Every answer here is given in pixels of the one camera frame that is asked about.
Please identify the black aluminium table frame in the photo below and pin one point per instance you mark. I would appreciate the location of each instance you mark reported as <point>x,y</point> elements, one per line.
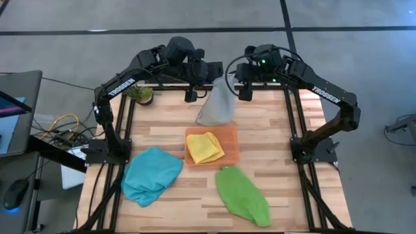
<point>305,195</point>

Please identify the black desk support beam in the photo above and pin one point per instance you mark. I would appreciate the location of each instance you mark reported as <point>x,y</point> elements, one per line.
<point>58,156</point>

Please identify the grey laptop computer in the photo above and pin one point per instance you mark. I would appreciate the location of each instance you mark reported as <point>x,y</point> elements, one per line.
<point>22,113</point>

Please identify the orange translucent plastic basket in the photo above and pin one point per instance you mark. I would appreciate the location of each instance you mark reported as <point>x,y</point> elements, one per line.
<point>232,143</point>

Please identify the green microfiber towel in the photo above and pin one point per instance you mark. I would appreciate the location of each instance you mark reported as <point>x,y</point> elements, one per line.
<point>240,195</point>

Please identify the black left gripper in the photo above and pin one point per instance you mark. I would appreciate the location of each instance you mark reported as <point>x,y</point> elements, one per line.
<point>196,70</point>

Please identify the turquoise microfiber towel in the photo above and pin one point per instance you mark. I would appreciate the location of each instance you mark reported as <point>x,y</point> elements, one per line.
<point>149,175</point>

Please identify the black computer mouse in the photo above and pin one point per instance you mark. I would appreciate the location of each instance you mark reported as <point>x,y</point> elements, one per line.
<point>16,193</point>

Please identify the yellow microfiber towel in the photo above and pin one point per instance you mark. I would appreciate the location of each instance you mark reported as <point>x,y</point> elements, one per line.
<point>203,149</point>

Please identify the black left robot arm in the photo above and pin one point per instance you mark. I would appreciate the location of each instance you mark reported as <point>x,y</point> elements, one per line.
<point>120,87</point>

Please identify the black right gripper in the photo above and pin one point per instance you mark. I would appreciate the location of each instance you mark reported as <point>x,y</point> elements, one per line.
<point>260,66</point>

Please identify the white paper sheet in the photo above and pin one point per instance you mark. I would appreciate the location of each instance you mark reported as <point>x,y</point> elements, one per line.
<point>71,178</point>

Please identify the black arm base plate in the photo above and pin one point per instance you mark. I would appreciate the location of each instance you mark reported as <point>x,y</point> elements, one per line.
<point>325,146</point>
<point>94,156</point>

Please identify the dark grey side desk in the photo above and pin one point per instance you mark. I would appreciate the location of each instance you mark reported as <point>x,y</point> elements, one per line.
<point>9,169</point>

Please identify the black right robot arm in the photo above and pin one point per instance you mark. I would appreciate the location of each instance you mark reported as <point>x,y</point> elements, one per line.
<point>325,95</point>

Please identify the small potted green plant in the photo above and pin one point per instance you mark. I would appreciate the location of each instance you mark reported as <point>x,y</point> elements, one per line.
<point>141,94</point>

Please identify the grey waffle microfiber towel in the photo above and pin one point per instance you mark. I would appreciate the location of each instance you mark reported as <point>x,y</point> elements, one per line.
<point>217,107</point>

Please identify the black metal stand foot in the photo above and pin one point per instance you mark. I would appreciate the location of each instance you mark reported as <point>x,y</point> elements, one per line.
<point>403,125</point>

